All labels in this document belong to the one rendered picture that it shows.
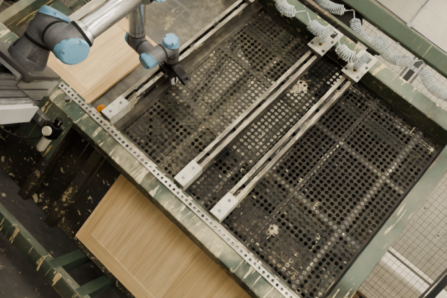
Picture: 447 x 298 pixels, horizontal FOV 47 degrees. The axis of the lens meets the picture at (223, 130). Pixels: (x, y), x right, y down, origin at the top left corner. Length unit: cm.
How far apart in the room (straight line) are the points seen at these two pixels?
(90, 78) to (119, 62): 17
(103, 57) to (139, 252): 101
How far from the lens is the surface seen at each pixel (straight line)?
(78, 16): 289
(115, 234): 276
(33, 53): 211
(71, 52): 198
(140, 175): 239
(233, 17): 285
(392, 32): 323
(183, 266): 263
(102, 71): 270
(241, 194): 235
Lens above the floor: 169
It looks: 11 degrees down
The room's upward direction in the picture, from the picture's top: 38 degrees clockwise
